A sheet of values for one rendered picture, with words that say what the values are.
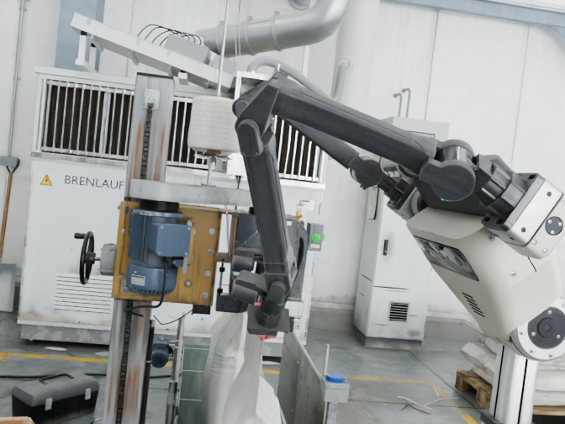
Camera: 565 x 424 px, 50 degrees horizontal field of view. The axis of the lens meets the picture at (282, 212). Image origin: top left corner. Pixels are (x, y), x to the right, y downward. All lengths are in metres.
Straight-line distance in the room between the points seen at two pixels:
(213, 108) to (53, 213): 3.17
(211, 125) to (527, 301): 0.97
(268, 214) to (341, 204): 4.94
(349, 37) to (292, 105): 4.20
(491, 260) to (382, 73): 5.13
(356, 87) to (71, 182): 2.41
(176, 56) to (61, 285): 1.91
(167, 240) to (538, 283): 0.96
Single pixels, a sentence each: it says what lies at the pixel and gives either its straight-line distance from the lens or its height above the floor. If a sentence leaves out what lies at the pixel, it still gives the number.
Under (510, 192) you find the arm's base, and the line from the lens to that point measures 1.15.
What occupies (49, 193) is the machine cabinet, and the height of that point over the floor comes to 1.17.
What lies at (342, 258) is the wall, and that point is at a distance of 6.24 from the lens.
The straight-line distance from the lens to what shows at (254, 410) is 1.63.
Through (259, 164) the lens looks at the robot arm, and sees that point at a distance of 1.19.
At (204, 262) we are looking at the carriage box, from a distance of 2.01.
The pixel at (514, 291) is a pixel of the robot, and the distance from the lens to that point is 1.37.
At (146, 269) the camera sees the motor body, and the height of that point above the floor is 1.16.
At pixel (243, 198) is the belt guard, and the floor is 1.39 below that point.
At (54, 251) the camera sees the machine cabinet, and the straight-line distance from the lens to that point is 4.87.
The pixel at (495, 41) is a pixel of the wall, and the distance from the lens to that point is 6.86.
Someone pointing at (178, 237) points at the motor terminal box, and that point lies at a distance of 1.75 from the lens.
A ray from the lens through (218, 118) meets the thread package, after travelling 1.79.
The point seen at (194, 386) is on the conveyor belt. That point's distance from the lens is 3.22.
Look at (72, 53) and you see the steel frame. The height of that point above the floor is 2.35.
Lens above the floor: 1.46
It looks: 3 degrees down
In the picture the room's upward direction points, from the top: 6 degrees clockwise
